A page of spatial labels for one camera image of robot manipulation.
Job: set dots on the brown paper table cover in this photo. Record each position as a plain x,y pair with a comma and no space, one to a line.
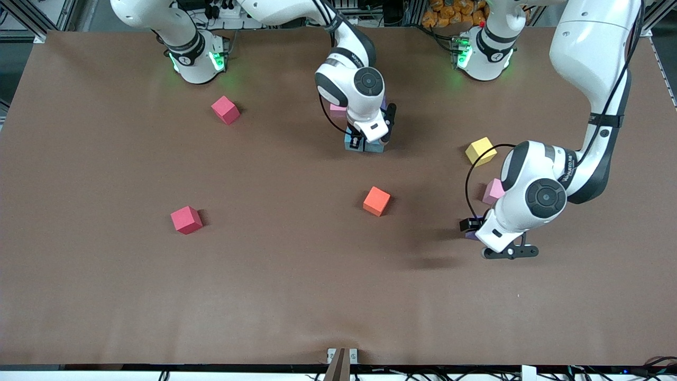
338,296

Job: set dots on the pink foam cube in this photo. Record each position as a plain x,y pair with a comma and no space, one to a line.
337,110
492,191

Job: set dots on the metal mounting bracket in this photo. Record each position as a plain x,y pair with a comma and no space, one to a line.
353,355

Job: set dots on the aluminium frame profile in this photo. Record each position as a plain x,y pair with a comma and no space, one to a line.
653,21
21,16

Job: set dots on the orange foam cube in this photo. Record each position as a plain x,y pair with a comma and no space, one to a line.
376,201

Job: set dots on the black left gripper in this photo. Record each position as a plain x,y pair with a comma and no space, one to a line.
468,224

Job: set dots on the grey camera pole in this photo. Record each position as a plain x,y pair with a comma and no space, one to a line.
337,368

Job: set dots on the yellow foam cube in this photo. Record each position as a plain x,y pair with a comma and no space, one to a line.
480,151

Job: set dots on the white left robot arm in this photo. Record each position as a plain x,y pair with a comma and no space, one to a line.
545,198

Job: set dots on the red foam cube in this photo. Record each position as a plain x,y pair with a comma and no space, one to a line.
185,219
225,108

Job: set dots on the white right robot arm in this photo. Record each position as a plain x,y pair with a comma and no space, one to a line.
367,82

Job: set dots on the bag of orange objects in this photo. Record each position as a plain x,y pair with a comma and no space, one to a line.
455,13

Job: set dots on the blue foam cube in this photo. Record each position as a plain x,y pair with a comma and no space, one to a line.
374,147
347,144

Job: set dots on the white power strip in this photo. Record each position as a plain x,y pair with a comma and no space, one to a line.
225,10

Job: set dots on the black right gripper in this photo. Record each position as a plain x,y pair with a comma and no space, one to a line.
356,141

